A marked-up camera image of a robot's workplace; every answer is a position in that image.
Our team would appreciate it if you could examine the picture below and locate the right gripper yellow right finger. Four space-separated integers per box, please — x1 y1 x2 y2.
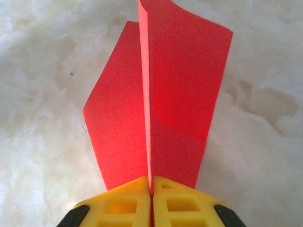
152 176 247 227

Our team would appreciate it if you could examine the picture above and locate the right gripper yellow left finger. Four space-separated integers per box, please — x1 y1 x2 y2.
55 175 151 227

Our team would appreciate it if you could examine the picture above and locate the red paper sheet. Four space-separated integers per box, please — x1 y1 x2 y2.
81 0 235 197

